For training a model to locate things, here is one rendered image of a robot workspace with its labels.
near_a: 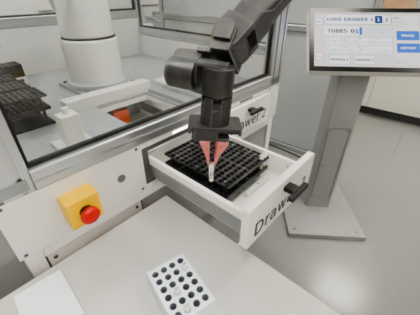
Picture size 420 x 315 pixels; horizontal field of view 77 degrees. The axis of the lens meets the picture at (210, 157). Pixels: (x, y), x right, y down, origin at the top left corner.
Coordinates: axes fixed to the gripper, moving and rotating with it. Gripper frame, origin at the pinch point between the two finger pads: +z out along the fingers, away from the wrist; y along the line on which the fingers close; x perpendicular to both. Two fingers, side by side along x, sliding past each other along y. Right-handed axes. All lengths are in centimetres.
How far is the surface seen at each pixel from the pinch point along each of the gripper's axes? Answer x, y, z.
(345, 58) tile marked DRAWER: -78, -62, -10
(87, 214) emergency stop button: 6.8, 25.1, 10.0
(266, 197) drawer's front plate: 6.6, -11.2, 3.8
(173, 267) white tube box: 11.5, 7.0, 19.7
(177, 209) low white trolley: -8.4, 8.0, 21.3
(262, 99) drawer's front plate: -50, -20, 2
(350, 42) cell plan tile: -83, -64, -16
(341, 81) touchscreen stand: -85, -67, 2
